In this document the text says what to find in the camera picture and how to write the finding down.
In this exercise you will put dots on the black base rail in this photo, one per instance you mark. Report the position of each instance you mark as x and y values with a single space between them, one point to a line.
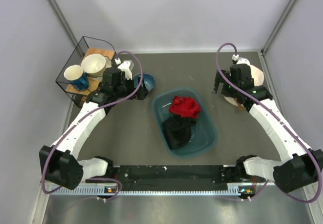
177 177

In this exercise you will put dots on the cream cylindrical laundry bag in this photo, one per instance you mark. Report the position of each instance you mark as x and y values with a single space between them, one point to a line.
256 74

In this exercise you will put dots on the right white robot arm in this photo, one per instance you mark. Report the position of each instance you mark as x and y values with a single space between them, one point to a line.
299 164

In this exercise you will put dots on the teal plastic basin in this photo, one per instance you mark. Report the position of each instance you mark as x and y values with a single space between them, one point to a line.
204 134

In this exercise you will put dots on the red garment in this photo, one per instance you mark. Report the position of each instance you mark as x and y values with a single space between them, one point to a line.
185 107

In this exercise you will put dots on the black wire rack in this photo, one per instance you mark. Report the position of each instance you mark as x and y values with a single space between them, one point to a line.
86 46

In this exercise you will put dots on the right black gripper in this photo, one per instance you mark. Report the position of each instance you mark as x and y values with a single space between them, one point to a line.
224 90

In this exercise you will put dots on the grey cable duct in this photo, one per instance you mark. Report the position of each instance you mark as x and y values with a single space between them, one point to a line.
111 189

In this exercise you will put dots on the blue mug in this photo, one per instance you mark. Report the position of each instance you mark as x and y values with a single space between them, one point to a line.
76 77

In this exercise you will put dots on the black garment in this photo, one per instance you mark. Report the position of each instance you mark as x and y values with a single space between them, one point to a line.
177 131

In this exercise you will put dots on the cream ceramic bowl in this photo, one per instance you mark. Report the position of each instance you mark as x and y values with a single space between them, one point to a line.
94 65

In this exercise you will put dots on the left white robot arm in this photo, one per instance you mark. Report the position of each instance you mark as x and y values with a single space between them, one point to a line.
59 164

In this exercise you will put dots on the blue bowl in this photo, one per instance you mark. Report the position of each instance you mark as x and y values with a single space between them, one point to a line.
148 80

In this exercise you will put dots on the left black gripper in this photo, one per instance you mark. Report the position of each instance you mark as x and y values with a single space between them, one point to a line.
142 93

